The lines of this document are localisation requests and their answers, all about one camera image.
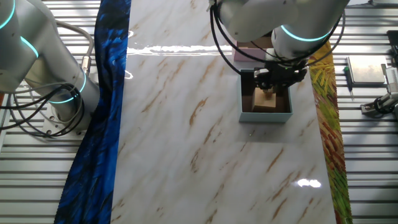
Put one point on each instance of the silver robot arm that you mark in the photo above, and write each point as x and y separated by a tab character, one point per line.
25	56

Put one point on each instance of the light blue cardboard box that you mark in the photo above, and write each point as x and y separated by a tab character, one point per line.
264	117

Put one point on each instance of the blue painted cloth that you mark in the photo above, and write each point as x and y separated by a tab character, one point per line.
93	124

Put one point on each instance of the pink cardboard box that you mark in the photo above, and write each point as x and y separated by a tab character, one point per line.
248	55

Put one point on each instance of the square silver metal plate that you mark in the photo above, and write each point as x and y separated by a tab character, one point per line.
367	69

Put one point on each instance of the white marble pattern sheet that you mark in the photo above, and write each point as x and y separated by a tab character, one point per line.
186	155

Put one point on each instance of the white vented device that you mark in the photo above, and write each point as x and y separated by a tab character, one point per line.
392	77

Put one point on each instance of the large wooden cube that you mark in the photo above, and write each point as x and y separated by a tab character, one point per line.
264	105

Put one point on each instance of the black device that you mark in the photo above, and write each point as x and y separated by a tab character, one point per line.
393	40

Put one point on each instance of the yellow green painted cloth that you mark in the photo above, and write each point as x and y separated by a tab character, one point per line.
329	124

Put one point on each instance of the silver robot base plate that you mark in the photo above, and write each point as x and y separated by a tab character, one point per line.
53	124

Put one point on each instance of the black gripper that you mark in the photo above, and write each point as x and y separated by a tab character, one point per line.
284	76

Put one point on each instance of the grey flat object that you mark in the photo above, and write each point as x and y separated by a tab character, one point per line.
384	2

